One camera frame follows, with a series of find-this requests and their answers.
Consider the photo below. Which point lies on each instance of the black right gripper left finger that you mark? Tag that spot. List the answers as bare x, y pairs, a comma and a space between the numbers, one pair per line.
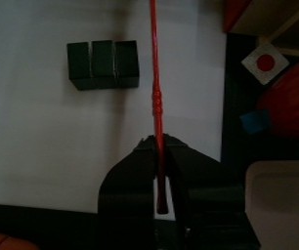
126, 201

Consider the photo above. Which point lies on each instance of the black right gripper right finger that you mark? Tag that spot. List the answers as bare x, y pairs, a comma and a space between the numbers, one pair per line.
212, 208

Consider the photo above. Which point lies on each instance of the red toy knife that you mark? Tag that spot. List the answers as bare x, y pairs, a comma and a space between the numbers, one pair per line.
156, 81

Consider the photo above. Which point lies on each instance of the beige rectangular plate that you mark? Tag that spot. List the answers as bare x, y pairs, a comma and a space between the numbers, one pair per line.
286, 208

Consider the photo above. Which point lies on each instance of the white cutting board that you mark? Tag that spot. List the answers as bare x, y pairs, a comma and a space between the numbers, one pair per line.
38, 136

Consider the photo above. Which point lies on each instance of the toy sushi piece black nori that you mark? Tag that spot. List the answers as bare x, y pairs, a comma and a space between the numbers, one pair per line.
103, 63
127, 63

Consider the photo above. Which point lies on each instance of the orange toy object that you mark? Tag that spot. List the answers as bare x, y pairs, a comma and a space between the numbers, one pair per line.
3, 241

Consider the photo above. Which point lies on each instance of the red round bowl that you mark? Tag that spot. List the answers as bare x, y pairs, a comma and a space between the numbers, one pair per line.
293, 104

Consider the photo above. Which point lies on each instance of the small japanese flag card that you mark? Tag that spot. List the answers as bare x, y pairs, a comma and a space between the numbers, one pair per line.
266, 62

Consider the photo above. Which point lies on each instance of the red wooden box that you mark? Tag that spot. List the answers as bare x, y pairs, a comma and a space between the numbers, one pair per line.
269, 19

